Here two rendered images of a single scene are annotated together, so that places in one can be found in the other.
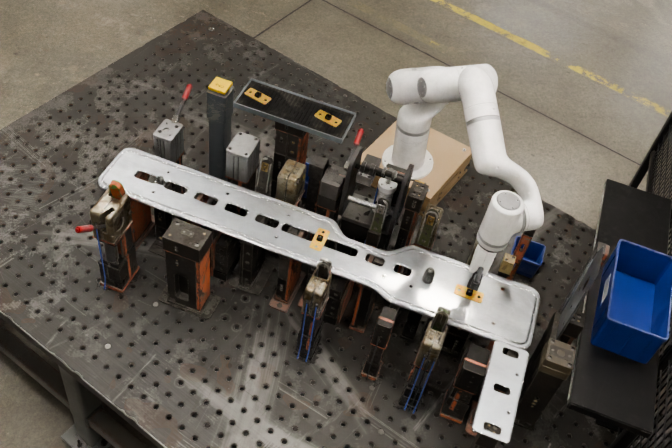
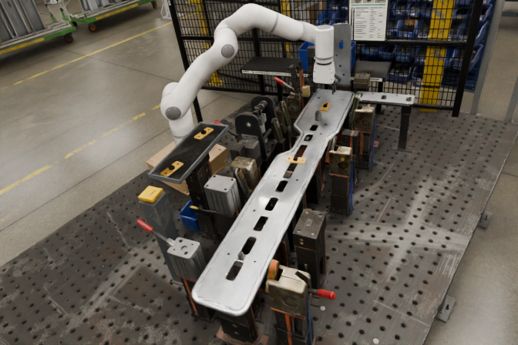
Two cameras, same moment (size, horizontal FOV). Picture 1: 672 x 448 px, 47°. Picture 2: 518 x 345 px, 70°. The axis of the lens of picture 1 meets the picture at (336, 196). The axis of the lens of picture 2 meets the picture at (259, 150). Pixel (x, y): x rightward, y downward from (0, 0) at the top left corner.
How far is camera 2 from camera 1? 1.99 m
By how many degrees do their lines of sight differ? 55
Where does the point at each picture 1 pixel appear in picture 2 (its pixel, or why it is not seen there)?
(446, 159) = not seen: hidden behind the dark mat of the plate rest
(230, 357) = (361, 250)
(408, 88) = (187, 94)
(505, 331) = (347, 96)
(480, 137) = (287, 21)
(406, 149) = not seen: hidden behind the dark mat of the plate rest
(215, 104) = (163, 207)
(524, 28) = (19, 173)
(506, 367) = (369, 96)
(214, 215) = (279, 215)
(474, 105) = (269, 14)
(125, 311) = (335, 332)
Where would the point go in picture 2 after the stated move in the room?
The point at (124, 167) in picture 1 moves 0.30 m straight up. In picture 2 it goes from (220, 291) to (198, 219)
